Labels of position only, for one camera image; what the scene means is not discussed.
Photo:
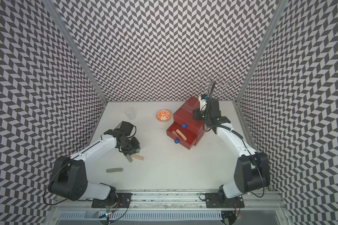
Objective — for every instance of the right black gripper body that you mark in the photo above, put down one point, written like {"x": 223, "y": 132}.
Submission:
{"x": 203, "y": 115}

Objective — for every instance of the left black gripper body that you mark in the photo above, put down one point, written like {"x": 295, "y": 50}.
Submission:
{"x": 130, "y": 146}

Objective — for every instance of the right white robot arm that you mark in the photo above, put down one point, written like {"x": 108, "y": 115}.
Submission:
{"x": 252, "y": 167}

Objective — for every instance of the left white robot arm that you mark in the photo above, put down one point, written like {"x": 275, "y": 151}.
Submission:
{"x": 69, "y": 175}

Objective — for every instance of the red drawer cabinet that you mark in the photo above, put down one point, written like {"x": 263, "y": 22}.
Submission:
{"x": 184, "y": 115}

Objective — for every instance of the olive green knife middle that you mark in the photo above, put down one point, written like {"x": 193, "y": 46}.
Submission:
{"x": 129, "y": 158}

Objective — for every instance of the olive green knife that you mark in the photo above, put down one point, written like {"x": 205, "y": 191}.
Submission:
{"x": 111, "y": 170}
{"x": 129, "y": 158}

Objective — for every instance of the olive green knife lower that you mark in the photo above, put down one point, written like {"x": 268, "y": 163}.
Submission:
{"x": 111, "y": 170}

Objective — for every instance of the clear plastic cup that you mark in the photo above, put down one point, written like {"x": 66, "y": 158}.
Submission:
{"x": 131, "y": 113}

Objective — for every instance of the orange patterned bowl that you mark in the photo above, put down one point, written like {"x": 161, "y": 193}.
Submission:
{"x": 163, "y": 115}

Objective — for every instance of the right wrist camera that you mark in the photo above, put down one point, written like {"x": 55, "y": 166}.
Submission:
{"x": 203, "y": 101}

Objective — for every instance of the chrome wire rack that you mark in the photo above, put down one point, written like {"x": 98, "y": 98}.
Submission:
{"x": 204, "y": 81}

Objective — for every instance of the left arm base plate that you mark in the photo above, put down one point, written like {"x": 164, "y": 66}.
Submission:
{"x": 117, "y": 200}

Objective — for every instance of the aluminium front rail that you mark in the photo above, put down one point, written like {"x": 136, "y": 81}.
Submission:
{"x": 171, "y": 206}

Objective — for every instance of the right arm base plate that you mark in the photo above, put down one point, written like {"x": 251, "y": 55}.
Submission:
{"x": 219, "y": 200}

